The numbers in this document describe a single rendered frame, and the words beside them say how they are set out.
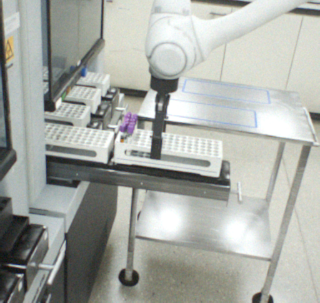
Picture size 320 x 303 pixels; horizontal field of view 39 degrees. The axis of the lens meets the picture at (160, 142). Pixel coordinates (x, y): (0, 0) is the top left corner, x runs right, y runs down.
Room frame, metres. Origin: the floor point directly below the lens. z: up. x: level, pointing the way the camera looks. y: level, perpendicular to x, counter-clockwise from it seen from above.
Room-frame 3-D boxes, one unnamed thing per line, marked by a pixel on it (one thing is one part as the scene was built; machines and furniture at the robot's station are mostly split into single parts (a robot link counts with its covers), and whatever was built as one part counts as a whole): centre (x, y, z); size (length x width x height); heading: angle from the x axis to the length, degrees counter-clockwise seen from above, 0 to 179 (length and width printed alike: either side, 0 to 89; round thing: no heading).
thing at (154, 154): (1.08, 0.01, 0.89); 0.03 x 0.01 x 0.07; 87
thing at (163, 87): (1.13, 0.01, 1.03); 0.08 x 0.07 x 0.09; 177
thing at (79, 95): (1.46, 0.38, 0.83); 0.30 x 0.10 x 0.06; 87
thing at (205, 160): (1.13, -0.03, 0.85); 0.30 x 0.10 x 0.06; 87
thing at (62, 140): (1.15, 0.29, 0.83); 0.30 x 0.10 x 0.06; 87
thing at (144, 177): (1.14, 0.11, 0.78); 0.73 x 0.14 x 0.09; 87
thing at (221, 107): (1.62, -0.23, 0.41); 0.67 x 0.46 x 0.82; 85
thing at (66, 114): (1.31, 0.39, 0.83); 0.30 x 0.10 x 0.06; 87
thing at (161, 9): (1.12, 0.01, 1.22); 0.13 x 0.11 x 0.16; 1
